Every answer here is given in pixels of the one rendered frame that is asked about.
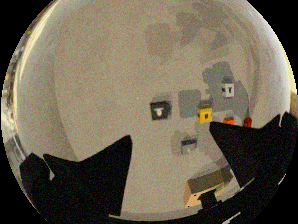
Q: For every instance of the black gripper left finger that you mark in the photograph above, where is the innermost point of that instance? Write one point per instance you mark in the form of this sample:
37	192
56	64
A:
102	176

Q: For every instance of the small red block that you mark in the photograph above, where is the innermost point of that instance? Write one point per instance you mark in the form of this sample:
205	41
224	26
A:
247	122

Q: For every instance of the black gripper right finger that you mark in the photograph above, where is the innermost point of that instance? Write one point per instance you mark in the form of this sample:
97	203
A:
243	147

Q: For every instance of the white block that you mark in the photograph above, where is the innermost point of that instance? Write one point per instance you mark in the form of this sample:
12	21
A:
227	89

